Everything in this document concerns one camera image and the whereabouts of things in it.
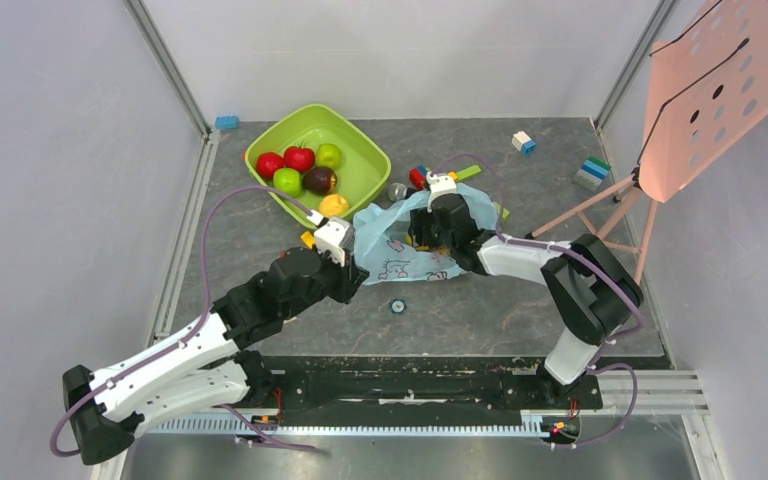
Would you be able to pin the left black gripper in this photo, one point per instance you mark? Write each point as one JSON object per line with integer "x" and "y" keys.
{"x": 348, "y": 278}

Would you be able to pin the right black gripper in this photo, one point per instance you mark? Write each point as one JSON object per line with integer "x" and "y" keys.
{"x": 428, "y": 225}

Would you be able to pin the yellow fake pear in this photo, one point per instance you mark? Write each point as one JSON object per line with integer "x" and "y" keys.
{"x": 440, "y": 250}

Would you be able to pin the red fake tomato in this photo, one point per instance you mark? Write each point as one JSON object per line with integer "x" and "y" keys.
{"x": 299, "y": 158}

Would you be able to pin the yellow green fake mango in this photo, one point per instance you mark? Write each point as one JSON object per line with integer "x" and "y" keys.
{"x": 328, "y": 155}

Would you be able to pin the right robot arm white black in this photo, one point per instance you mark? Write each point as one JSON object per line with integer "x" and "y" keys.
{"x": 592, "y": 291}

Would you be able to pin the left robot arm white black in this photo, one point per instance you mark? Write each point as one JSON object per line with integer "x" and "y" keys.
{"x": 206, "y": 363}

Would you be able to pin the yellow fake fruit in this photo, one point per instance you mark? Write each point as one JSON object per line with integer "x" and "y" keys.
{"x": 333, "y": 205}

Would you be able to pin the green fake apple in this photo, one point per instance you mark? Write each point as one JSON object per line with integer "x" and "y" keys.
{"x": 288, "y": 181}

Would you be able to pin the dark purple fake fruit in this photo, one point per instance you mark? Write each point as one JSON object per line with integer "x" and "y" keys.
{"x": 320, "y": 180}

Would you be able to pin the red fake apple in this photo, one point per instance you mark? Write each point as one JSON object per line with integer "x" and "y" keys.
{"x": 267, "y": 164}

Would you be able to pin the yellow curved toy block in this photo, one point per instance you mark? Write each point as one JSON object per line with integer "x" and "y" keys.
{"x": 308, "y": 239}

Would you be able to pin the multicolour toy block stack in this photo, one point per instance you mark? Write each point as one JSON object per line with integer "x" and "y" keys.
{"x": 418, "y": 175}

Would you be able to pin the black toy microphone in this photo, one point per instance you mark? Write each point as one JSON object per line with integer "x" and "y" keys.
{"x": 398, "y": 191}

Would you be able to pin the white blue toy block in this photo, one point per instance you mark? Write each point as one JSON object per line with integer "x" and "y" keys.
{"x": 523, "y": 143}

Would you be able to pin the green plastic basin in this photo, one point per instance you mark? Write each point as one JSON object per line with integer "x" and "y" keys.
{"x": 362, "y": 175}

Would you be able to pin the grey blue green block stack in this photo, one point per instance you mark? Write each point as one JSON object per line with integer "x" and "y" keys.
{"x": 592, "y": 173}

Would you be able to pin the pink music stand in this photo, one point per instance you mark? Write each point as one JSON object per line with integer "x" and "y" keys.
{"x": 707, "y": 88}

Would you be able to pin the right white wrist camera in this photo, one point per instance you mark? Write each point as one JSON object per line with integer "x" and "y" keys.
{"x": 438, "y": 185}

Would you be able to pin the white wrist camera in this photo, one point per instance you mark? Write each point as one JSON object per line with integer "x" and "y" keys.
{"x": 438, "y": 185}
{"x": 333, "y": 236}

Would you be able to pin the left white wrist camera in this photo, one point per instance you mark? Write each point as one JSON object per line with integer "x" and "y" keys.
{"x": 333, "y": 236}

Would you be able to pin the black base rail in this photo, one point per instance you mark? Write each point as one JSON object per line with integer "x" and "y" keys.
{"x": 417, "y": 391}

